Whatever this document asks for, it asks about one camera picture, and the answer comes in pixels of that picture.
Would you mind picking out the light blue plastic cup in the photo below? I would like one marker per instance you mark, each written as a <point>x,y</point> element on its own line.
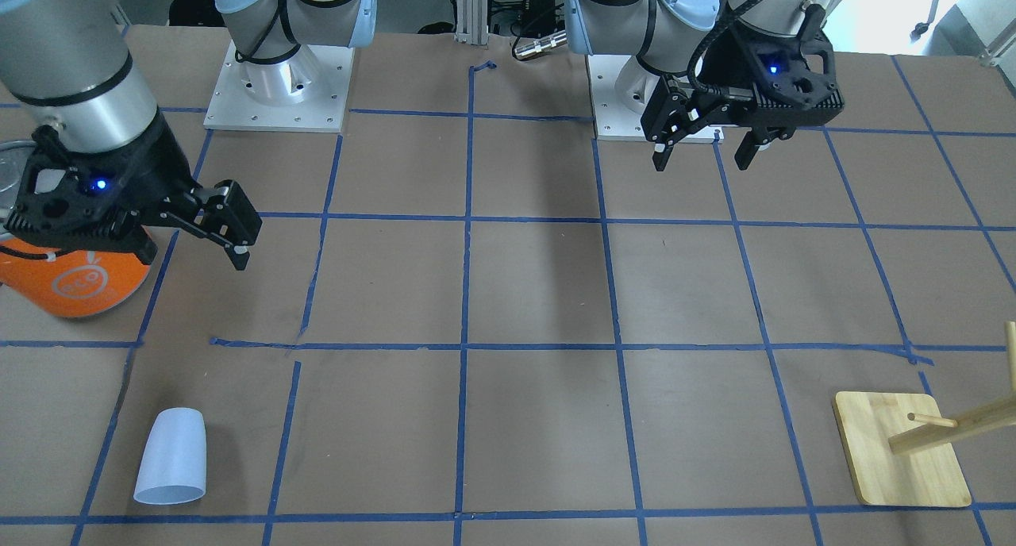
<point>173,467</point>

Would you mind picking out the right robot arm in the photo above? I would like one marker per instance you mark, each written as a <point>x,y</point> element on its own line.
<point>69,66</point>

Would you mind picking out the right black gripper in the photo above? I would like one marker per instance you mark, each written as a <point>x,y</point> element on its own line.
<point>155,165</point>

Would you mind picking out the aluminium frame post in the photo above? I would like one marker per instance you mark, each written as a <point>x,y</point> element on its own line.
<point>471,25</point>

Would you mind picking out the orange canister with grey lid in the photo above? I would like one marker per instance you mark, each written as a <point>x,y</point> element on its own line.
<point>66,283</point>

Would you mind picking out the wooden cup rack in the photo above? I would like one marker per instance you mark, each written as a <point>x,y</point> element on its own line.
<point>898,447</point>

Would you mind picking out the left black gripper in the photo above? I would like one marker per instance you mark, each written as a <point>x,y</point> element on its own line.
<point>731,63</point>

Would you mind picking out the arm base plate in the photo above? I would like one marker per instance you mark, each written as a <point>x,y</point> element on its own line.
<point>620,89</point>
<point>304,94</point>

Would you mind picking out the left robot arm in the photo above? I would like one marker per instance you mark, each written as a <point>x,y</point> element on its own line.
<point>670,37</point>

